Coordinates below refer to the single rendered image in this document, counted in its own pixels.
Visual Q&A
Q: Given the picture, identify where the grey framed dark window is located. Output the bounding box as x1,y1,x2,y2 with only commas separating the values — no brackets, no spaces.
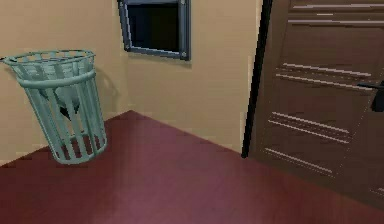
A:
117,0,192,62

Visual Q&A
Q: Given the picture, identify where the brown panelled room door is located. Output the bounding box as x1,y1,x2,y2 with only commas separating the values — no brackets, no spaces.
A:
241,0,384,212

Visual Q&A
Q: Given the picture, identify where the pale green slatted bin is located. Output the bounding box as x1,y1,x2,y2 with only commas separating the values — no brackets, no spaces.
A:
0,49,108,166

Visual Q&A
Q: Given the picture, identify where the black door handle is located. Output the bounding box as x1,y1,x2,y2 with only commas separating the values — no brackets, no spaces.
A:
357,80,384,113

